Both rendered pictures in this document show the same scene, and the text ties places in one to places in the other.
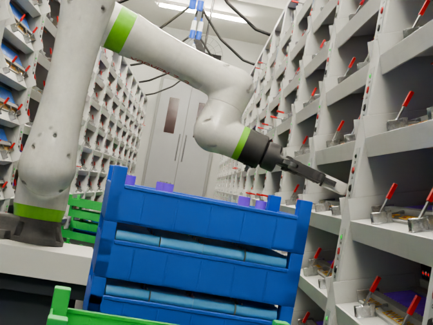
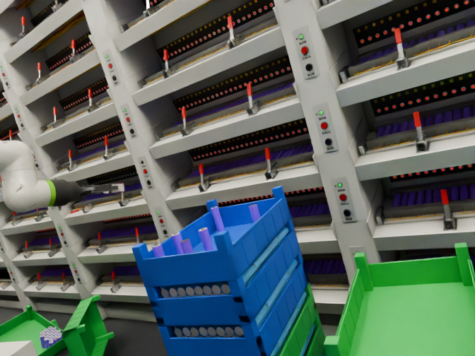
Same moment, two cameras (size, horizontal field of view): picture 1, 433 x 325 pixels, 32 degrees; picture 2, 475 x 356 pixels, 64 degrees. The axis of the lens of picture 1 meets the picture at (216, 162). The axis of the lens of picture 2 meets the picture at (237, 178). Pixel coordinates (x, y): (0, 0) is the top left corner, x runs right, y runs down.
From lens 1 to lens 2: 0.90 m
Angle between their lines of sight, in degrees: 53
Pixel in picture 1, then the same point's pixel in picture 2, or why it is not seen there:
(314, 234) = (75, 228)
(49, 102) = not seen: outside the picture
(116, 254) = (251, 297)
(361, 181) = (158, 174)
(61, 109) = not seen: outside the picture
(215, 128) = (30, 191)
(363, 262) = (180, 218)
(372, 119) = (146, 135)
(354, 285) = not seen: hidden behind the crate
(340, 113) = (49, 147)
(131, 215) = (244, 263)
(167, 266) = (267, 278)
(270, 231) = (280, 216)
